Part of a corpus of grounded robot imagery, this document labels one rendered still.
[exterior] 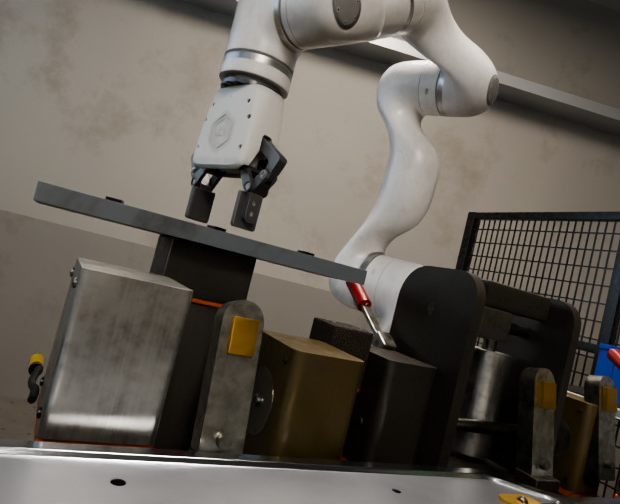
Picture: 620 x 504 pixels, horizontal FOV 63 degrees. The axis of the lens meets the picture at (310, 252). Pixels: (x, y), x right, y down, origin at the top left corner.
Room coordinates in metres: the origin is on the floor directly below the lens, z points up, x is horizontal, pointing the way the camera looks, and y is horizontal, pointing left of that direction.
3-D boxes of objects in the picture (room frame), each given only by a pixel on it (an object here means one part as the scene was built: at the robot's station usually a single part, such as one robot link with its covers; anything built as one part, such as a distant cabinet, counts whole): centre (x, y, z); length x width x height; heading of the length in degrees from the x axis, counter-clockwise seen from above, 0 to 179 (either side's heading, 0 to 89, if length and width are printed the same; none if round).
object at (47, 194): (0.60, 0.12, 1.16); 0.37 x 0.14 x 0.02; 117
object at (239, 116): (0.59, 0.11, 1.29); 0.10 x 0.07 x 0.11; 46
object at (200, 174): (0.61, 0.14, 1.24); 0.05 x 0.03 x 0.05; 46
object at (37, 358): (0.44, 0.20, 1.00); 0.12 x 0.01 x 0.01; 27
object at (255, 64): (0.59, 0.11, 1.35); 0.09 x 0.08 x 0.03; 46
